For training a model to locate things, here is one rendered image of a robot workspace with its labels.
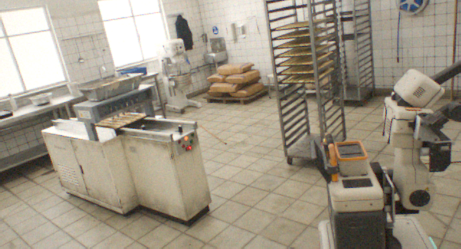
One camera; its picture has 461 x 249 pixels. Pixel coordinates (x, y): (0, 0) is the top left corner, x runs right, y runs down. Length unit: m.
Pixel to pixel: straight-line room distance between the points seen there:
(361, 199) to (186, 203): 1.72
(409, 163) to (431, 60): 4.08
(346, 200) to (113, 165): 2.26
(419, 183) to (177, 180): 1.85
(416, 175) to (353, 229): 0.44
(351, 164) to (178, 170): 1.56
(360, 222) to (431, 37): 4.36
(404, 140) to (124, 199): 2.58
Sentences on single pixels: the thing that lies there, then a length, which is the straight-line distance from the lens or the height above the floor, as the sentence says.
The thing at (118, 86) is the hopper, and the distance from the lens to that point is 3.52.
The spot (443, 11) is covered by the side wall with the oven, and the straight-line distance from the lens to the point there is 5.95.
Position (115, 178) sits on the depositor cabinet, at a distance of 3.54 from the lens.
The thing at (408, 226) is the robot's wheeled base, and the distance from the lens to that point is 2.62.
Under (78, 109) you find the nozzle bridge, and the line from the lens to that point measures 3.53.
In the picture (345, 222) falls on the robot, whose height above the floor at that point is 0.64.
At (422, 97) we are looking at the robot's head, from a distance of 1.97.
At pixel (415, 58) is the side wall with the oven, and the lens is 6.14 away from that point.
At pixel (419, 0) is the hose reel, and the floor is 1.43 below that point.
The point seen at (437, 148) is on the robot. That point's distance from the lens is 2.05.
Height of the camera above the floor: 1.79
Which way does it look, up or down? 17 degrees down
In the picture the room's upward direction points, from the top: 10 degrees counter-clockwise
